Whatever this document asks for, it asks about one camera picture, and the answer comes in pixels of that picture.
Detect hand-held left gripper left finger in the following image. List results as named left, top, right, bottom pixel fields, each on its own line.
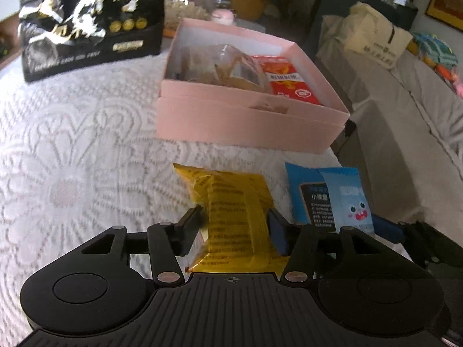
left=81, top=205, right=207, bottom=283

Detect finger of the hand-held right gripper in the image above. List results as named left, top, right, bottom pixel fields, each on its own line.
left=372, top=214, right=434, bottom=247

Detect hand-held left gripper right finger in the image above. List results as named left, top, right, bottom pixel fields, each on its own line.
left=267, top=209, right=389, bottom=283

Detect yellow snack packet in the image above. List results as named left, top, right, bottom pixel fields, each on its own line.
left=173, top=163, right=290, bottom=274

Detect blue snack packet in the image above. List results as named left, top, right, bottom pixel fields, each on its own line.
left=285, top=162, right=375, bottom=235

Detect pink cardboard box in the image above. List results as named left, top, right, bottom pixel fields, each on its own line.
left=157, top=17, right=351, bottom=154

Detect red snack packet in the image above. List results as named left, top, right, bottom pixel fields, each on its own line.
left=251, top=54, right=324, bottom=106

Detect long bread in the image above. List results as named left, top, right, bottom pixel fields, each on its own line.
left=208, top=43, right=273, bottom=95

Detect white covered sofa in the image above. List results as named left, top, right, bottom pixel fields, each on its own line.
left=315, top=14, right=463, bottom=225

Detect colourful cloth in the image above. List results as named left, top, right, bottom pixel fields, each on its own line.
left=412, top=32, right=463, bottom=95

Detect cream tote bag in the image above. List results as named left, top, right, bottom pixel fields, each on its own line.
left=342, top=2, right=414, bottom=70

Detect small pink container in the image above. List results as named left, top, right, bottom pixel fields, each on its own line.
left=212, top=10, right=236, bottom=26

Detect large black snack bag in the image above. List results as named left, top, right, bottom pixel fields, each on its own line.
left=20, top=0, right=165, bottom=83

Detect yellow cushion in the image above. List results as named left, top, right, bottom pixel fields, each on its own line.
left=213, top=0, right=268, bottom=20

